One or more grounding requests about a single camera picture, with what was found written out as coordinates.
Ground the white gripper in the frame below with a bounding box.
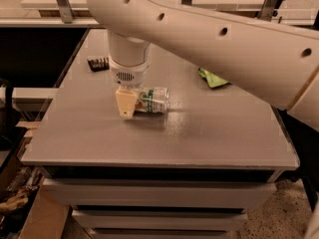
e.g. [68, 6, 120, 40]
[109, 57, 150, 120]

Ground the green white 7up can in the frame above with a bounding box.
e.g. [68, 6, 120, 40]
[135, 87, 168, 114]

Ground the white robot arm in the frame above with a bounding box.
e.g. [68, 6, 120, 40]
[87, 0, 319, 130]

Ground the dark snack bar wrapper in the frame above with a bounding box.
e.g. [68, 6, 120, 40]
[87, 58, 110, 72]

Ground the green chip bag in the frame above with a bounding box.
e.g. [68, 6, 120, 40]
[198, 68, 228, 89]

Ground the grey drawer cabinet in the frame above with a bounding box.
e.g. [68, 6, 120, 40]
[22, 30, 298, 239]

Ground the cardboard box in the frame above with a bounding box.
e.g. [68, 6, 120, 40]
[18, 185, 70, 239]

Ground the metal shelf rail frame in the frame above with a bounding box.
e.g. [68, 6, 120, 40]
[0, 0, 319, 26]

